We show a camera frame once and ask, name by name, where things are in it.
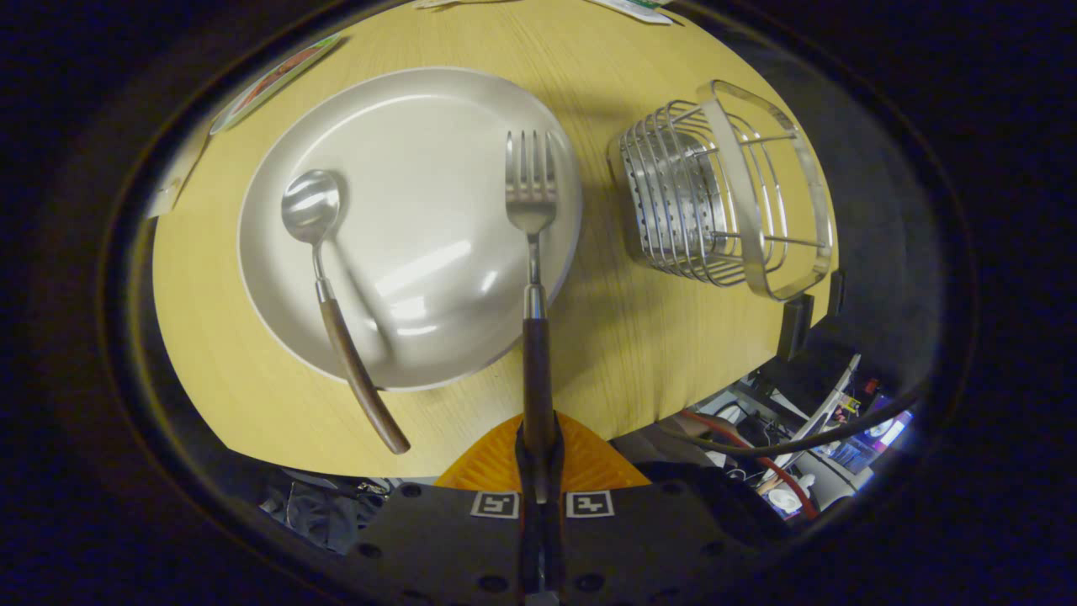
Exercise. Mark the red tube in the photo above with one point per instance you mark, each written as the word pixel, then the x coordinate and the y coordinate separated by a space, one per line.
pixel 782 475

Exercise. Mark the pale paper sheet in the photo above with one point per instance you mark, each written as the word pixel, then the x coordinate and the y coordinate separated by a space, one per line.
pixel 177 181

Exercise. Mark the white printed packet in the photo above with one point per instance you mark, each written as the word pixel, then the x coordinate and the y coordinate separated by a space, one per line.
pixel 635 8

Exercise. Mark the dark cloth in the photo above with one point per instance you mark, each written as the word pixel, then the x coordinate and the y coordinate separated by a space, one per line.
pixel 324 513

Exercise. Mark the small black table clamp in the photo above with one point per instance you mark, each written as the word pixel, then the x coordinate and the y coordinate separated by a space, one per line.
pixel 837 292

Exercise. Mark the white round plate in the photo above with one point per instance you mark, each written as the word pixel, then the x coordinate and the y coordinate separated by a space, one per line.
pixel 421 151

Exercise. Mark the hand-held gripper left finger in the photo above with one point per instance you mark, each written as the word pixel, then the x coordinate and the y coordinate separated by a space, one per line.
pixel 528 471

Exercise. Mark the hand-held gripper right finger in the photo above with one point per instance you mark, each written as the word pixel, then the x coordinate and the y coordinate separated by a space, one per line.
pixel 557 471

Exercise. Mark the green edged printed card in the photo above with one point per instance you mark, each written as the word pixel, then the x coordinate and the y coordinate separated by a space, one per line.
pixel 273 80

